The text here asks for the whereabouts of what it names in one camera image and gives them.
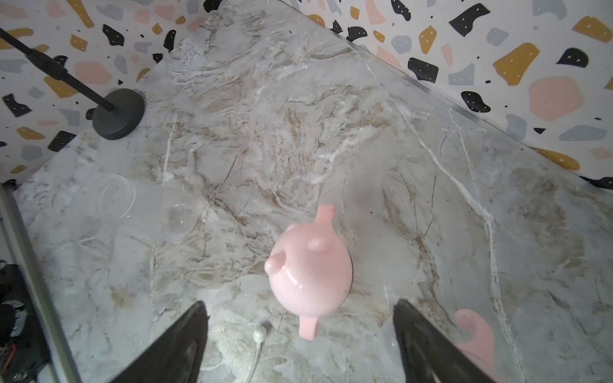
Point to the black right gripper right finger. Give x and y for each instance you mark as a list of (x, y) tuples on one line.
[(426, 354)]

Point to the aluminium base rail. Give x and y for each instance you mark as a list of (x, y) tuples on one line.
[(33, 345)]

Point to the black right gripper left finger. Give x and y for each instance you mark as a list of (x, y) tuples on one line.
[(176, 356)]

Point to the black microphone stand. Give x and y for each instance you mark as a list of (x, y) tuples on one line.
[(116, 115)]

